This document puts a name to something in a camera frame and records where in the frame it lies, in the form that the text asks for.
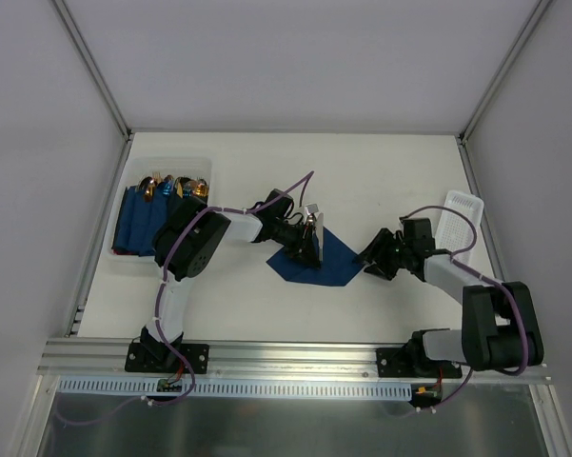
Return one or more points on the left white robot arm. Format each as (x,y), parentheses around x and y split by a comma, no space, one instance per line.
(184,246)

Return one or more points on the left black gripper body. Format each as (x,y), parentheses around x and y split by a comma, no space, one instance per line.
(303,243)

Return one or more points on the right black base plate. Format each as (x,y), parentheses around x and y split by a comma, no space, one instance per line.
(392,362)

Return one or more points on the dark blue rolled napkin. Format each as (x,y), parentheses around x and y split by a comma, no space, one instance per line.
(138,221)

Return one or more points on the gold spoon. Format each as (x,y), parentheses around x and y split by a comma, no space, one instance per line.
(200,188)

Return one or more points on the large white plastic basket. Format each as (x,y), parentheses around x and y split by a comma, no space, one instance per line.
(136,169)

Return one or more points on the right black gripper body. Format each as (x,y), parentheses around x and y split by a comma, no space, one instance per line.
(386,253)

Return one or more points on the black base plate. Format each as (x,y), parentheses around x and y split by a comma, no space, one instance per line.
(192,357)
(392,362)

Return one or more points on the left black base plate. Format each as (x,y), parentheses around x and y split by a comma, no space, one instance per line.
(192,357)

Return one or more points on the small white plastic tray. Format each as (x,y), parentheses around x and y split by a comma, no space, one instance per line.
(452,232)

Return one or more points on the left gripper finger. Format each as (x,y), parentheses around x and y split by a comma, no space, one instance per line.
(303,252)
(318,237)

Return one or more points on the blue paper napkin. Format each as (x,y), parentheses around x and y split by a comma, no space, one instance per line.
(337,270)

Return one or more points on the white slotted cable duct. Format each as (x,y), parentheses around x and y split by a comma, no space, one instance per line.
(157,387)

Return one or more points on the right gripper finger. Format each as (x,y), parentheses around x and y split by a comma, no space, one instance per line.
(380,270)
(377,248)

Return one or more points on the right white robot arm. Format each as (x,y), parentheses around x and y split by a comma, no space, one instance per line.
(499,330)

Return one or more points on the blue iridescent fork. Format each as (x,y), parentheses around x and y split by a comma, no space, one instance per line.
(166,186)

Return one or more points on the aluminium rail frame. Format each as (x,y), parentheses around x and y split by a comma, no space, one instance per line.
(275,361)

